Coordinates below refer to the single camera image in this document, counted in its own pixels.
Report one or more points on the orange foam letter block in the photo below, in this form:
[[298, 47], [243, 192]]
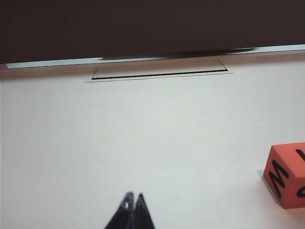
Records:
[[283, 171]]

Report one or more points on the wide brown desk partition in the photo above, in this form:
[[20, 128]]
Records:
[[143, 23]]

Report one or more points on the silver partition base rail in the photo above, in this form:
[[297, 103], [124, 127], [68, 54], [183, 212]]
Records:
[[47, 63]]

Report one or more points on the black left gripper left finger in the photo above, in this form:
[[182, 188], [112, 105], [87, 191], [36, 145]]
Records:
[[124, 214]]

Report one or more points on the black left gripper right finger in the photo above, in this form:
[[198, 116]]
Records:
[[143, 214]]

